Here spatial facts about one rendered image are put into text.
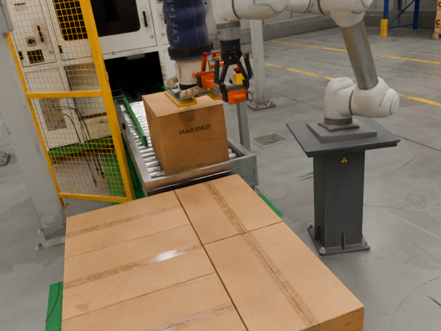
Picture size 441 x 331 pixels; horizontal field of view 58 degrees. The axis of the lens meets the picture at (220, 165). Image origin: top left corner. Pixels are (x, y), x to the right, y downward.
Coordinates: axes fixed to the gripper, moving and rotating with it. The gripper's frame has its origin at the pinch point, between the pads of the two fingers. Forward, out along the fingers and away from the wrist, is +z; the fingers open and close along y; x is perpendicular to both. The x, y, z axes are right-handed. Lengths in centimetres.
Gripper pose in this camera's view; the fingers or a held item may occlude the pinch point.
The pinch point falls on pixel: (235, 92)
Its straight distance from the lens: 157.8
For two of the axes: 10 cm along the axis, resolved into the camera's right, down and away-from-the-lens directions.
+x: 3.2, 3.5, -8.8
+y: -9.4, 2.3, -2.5
